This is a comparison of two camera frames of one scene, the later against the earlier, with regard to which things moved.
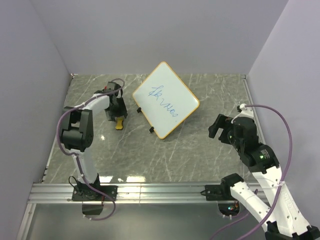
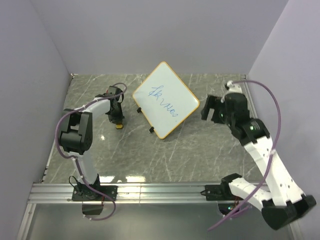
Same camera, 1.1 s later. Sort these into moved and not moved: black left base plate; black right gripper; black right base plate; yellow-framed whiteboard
Moved: black right gripper
Not moved: yellow-framed whiteboard; black left base plate; black right base plate
